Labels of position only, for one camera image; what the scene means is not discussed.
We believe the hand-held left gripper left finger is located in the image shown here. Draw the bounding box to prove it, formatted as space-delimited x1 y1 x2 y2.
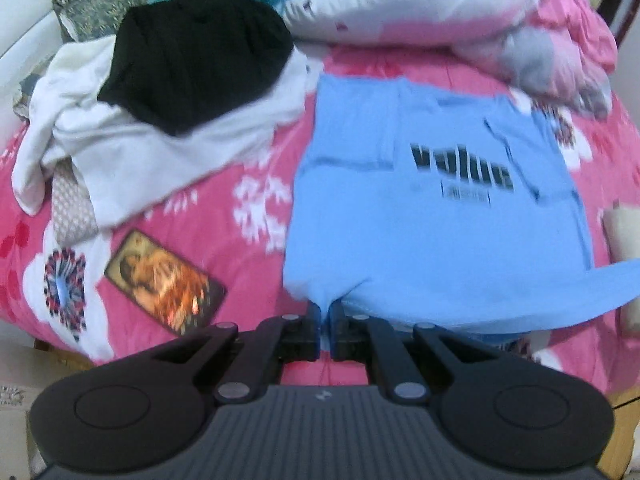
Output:
145 301 323 406

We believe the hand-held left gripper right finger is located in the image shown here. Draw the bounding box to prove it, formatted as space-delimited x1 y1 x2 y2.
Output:
330 301 506 406

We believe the light blue t-shirt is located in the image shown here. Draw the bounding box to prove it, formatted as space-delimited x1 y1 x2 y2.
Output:
282 74 640 346

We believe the pink floral blanket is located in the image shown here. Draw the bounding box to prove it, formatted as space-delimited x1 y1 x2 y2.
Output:
0 35 640 396

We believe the black smartphone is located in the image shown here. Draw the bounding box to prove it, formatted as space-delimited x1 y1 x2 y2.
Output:
104 229 228 338

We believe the white garment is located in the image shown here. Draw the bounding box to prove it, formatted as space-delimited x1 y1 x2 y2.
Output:
11 37 311 231

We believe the beige dotted cloth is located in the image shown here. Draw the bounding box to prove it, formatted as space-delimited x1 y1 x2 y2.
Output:
50 160 101 246

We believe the cardboard box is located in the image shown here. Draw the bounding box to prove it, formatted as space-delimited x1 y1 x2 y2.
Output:
0 345 46 466

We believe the black garment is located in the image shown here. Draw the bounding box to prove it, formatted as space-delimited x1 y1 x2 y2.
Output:
97 0 296 137

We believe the pink grey white quilt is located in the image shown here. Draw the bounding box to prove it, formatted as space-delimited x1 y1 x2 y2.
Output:
277 0 618 121

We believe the green grey patterned cloth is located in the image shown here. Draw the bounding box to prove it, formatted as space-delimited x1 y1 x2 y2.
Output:
12 0 151 121

